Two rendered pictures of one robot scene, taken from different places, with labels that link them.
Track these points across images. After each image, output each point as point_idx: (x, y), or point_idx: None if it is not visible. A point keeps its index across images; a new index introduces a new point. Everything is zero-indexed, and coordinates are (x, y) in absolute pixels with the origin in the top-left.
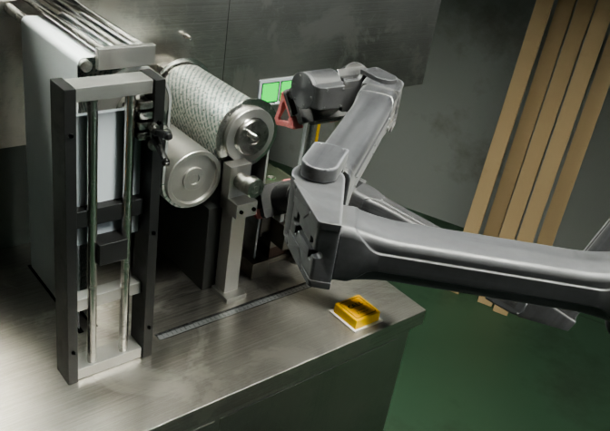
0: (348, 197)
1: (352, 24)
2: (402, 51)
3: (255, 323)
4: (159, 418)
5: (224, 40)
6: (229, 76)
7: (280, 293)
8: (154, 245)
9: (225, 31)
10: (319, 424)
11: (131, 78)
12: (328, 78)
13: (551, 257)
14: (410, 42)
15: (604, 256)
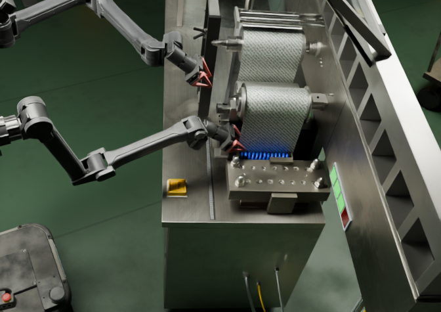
0: (98, 8)
1: (367, 209)
2: (377, 290)
3: (195, 152)
4: (166, 104)
5: (337, 118)
6: (332, 140)
7: (210, 171)
8: None
9: (339, 114)
10: None
11: (212, 10)
12: (170, 37)
13: (33, 8)
14: (382, 295)
15: (22, 15)
